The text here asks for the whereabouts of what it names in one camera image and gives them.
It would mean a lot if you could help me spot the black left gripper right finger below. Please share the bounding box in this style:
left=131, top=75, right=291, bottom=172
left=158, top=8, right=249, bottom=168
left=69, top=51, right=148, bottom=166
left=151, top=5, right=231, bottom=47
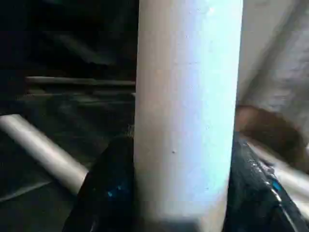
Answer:
left=224, top=131, right=309, bottom=232

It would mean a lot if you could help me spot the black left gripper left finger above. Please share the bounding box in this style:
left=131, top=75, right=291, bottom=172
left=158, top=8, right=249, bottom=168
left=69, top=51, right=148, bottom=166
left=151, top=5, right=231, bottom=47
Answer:
left=61, top=136, right=136, bottom=232

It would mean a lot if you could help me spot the white plastic table leg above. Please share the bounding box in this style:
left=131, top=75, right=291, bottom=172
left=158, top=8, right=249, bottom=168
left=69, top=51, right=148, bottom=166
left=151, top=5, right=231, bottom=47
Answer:
left=133, top=0, right=244, bottom=232
left=0, top=114, right=89, bottom=195

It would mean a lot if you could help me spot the black mat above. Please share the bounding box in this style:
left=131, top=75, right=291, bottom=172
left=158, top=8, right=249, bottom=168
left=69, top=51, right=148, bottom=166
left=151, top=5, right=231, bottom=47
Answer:
left=0, top=0, right=138, bottom=232

